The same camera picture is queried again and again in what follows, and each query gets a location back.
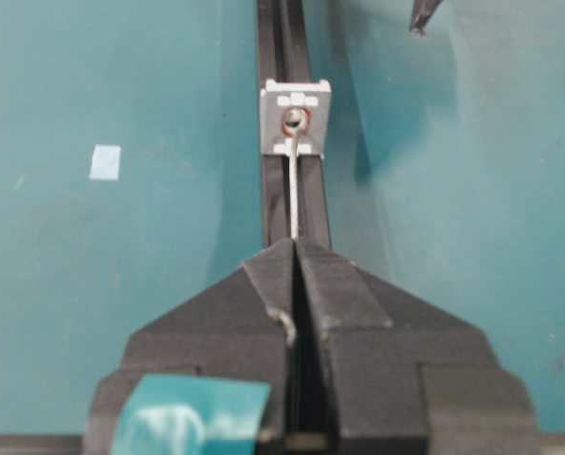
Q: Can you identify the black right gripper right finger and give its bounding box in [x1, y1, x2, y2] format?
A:
[296, 240, 541, 454]

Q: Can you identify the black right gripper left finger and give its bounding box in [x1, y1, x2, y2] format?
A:
[82, 239, 296, 454]

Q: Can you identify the black left arm gripper tip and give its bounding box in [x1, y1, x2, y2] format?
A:
[409, 0, 443, 36]

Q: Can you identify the steel wire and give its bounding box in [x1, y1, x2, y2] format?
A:
[286, 111, 310, 243]

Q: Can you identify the grey block with hole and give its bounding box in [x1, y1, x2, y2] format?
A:
[259, 79, 332, 156]

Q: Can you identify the teal tape on gripper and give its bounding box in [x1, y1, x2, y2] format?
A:
[109, 373, 271, 454]

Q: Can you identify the light blue tape patch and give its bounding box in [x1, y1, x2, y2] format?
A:
[89, 144, 122, 181]

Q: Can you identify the black aluminium rail centre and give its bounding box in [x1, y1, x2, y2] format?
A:
[256, 1, 331, 247]

